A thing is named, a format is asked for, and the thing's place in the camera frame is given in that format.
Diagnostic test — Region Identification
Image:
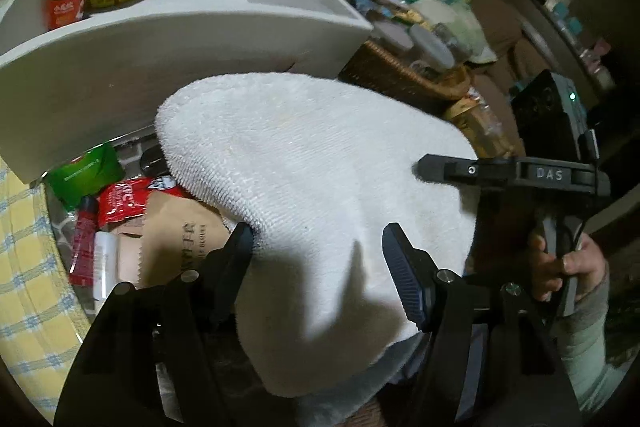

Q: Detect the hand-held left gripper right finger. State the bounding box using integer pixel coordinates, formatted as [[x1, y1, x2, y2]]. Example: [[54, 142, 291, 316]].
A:
[[381, 223, 583, 427]]

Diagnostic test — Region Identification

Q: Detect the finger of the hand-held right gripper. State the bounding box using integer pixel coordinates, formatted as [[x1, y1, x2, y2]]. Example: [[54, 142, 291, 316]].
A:
[[412, 153, 521, 188]]

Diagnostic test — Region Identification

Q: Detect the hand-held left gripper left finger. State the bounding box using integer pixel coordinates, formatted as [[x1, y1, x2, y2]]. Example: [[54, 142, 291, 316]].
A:
[[54, 223, 256, 427]]

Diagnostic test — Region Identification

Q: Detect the white towel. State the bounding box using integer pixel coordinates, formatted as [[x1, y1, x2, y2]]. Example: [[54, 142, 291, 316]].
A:
[[155, 72, 481, 427]]

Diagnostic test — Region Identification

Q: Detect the white storage box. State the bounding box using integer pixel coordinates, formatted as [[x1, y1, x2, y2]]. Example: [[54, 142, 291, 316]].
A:
[[0, 0, 375, 185]]

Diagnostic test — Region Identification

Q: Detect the red jar with gold lid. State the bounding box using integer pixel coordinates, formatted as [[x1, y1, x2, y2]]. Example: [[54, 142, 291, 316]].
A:
[[48, 0, 87, 32]]

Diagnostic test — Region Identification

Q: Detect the person's right forearm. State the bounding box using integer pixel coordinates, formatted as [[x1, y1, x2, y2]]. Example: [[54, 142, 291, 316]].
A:
[[557, 277, 631, 413]]

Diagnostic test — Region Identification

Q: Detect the yellow checked cloth desktop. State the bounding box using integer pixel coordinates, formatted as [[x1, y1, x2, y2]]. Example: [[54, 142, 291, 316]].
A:
[[0, 157, 96, 413]]

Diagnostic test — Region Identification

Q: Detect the person's right hand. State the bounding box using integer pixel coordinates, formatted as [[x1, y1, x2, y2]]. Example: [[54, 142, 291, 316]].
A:
[[529, 232, 610, 305]]

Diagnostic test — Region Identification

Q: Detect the brown paper packet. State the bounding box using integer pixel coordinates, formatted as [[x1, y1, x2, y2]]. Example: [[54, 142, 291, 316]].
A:
[[112, 192, 236, 290]]

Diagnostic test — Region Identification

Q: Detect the brown sofa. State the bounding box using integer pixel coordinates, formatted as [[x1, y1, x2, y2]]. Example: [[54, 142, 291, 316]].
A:
[[440, 0, 591, 108]]

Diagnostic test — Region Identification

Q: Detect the wicker basket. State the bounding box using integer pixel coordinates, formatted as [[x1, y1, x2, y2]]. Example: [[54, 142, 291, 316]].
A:
[[340, 38, 473, 118]]

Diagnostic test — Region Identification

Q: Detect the red sauce packet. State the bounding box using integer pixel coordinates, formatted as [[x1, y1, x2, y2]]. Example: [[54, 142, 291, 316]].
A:
[[97, 178, 186, 228]]

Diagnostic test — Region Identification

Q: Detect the clear jar grey lid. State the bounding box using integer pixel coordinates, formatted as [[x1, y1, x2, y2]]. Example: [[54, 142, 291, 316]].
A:
[[410, 27, 456, 72]]

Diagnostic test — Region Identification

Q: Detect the white tube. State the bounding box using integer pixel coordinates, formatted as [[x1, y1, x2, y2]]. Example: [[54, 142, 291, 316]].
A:
[[91, 231, 118, 303]]

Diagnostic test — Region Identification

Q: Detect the pale green cloth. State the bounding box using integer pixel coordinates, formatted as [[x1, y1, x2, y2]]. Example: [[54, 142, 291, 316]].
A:
[[400, 0, 496, 62]]

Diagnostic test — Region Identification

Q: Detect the red tube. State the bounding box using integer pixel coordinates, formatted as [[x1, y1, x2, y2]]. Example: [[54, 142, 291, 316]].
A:
[[67, 196, 100, 286]]

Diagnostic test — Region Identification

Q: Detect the green packet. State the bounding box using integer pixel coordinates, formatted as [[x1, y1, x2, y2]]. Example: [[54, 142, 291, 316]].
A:
[[42, 142, 126, 210]]

